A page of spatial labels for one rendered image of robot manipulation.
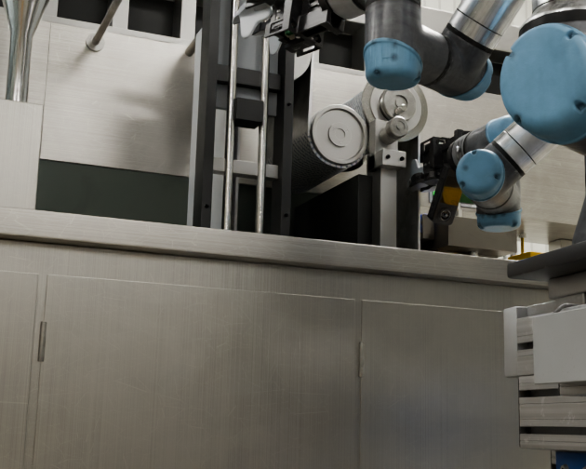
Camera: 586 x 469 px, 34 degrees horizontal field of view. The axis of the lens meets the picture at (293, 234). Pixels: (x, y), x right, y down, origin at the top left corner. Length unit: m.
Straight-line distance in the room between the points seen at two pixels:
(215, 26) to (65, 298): 0.58
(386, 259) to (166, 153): 0.72
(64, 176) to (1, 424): 0.79
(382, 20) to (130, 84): 0.95
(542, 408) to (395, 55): 0.48
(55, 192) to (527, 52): 1.21
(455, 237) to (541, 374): 0.94
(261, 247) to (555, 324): 0.60
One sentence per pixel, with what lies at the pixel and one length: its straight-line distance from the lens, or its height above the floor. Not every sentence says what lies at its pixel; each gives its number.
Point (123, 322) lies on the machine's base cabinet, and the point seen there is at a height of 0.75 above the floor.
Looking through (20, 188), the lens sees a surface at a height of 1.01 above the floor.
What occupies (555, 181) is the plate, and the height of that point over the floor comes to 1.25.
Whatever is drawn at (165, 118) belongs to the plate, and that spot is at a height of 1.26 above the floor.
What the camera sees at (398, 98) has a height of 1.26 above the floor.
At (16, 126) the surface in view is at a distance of 1.79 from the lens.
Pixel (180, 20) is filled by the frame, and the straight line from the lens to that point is 2.23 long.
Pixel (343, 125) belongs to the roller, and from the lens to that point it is 1.90.
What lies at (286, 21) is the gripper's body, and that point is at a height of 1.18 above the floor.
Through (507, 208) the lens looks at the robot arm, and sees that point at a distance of 1.65.
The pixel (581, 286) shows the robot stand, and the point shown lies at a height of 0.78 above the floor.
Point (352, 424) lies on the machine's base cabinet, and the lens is 1.53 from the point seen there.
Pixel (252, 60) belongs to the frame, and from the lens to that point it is 1.76.
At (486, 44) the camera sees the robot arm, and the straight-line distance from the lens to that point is 1.37.
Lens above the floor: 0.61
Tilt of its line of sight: 11 degrees up
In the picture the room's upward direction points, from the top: 2 degrees clockwise
